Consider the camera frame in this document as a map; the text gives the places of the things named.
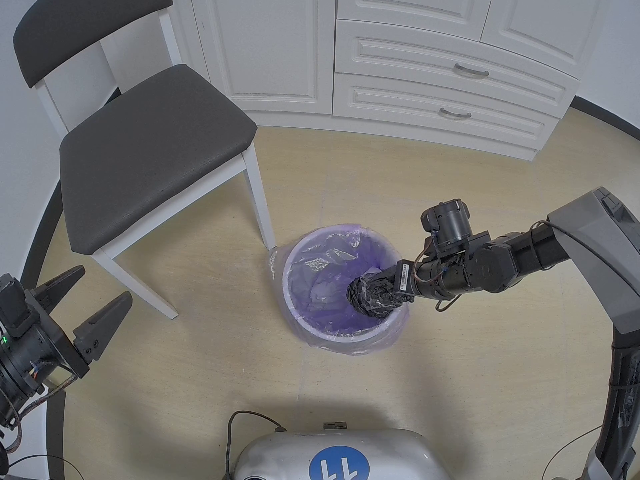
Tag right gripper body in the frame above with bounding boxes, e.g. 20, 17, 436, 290
395, 259, 468, 305

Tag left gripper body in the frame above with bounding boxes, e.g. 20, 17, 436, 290
0, 288, 91, 409

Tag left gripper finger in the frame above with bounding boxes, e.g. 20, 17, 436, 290
73, 291, 133, 365
32, 265, 86, 315

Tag black plastic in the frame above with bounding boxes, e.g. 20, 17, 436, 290
346, 266, 408, 319

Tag purple plastic bag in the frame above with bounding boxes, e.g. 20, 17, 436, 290
268, 223, 412, 357

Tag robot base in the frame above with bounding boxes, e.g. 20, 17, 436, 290
235, 420, 453, 480

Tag white trash bin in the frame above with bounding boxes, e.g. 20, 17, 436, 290
281, 227, 408, 344

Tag white chair grey cushions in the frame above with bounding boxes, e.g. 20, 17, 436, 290
13, 0, 277, 320

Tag white wardrobe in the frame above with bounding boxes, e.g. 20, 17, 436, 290
167, 0, 613, 163

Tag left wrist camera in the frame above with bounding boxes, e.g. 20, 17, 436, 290
0, 274, 33, 341

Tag black cable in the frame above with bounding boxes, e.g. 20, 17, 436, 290
544, 428, 603, 480
226, 410, 287, 480
7, 455, 83, 480

